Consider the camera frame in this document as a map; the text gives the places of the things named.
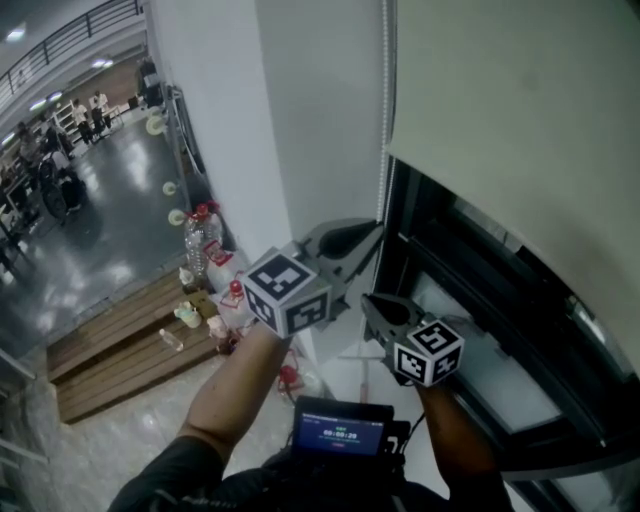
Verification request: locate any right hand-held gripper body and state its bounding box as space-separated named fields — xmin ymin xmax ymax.
xmin=380 ymin=313 xmax=465 ymax=388

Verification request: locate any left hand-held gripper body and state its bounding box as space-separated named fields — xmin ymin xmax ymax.
xmin=241 ymin=238 xmax=352 ymax=340

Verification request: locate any white bead pull chain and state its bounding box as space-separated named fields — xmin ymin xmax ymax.
xmin=374 ymin=0 xmax=392 ymax=226

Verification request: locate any beige roller blind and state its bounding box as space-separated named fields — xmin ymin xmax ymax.
xmin=383 ymin=0 xmax=640 ymax=371

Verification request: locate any person's left forearm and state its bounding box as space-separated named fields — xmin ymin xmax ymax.
xmin=177 ymin=327 xmax=291 ymax=466

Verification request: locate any person's right forearm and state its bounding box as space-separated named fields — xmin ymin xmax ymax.
xmin=417 ymin=382 xmax=499 ymax=484

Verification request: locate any black framed window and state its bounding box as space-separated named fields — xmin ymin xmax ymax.
xmin=372 ymin=154 xmax=640 ymax=512

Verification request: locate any small cardboard box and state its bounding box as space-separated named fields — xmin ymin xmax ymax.
xmin=183 ymin=289 xmax=214 ymax=316

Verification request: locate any pale green cup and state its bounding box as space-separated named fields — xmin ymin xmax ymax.
xmin=173 ymin=301 xmax=203 ymax=330

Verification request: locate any black chest-mounted screen device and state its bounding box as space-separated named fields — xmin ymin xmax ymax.
xmin=290 ymin=395 xmax=412 ymax=464

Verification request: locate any small clear plastic bottle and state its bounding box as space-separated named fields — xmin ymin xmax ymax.
xmin=158 ymin=327 xmax=185 ymax=352

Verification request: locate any folded trolley with cream wheels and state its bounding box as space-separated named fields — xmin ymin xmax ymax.
xmin=145 ymin=84 xmax=209 ymax=229

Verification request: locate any wooden step platform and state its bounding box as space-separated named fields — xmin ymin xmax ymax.
xmin=45 ymin=267 xmax=231 ymax=425

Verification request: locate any person's dark shirt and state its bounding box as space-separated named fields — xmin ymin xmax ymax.
xmin=107 ymin=437 xmax=516 ymax=512

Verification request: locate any standing rack with grey garments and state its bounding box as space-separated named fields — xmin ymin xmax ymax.
xmin=135 ymin=57 xmax=165 ymax=109

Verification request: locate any black wheeled equipment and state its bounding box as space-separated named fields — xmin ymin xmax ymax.
xmin=37 ymin=152 xmax=89 ymax=219

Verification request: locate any white shelf rack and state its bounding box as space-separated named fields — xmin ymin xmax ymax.
xmin=49 ymin=99 xmax=76 ymax=139

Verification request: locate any long work table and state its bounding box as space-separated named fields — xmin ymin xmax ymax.
xmin=0 ymin=174 xmax=41 ymax=271

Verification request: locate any group of ceiling lights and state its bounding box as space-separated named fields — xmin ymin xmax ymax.
xmin=2 ymin=27 xmax=115 ymax=144

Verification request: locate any black balcony railing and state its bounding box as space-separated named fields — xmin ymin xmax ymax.
xmin=0 ymin=0 xmax=141 ymax=96

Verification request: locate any black device cable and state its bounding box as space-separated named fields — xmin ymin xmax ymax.
xmin=402 ymin=412 xmax=426 ymax=441

